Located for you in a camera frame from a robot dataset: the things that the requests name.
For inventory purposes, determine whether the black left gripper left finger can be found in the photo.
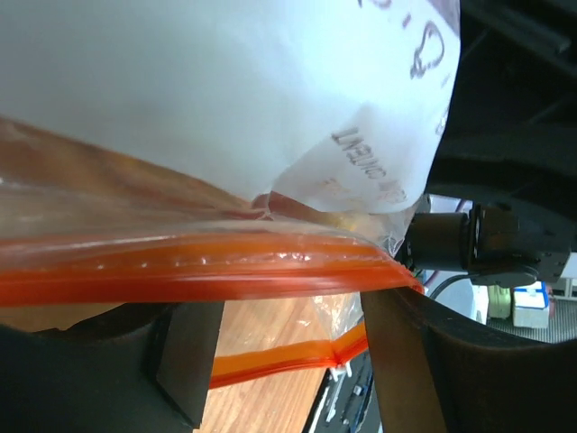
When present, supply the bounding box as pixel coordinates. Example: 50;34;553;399
1;302;224;432

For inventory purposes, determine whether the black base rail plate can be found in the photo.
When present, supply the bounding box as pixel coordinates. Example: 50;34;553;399
302;352;384;433

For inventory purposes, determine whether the clear zip top bag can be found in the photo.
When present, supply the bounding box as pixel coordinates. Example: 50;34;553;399
0;0;463;392

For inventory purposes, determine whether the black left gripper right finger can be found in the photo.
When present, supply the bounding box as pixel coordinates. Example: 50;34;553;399
361;288;576;432

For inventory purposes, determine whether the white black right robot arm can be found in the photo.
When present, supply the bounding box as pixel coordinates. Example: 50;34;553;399
398;1;576;287

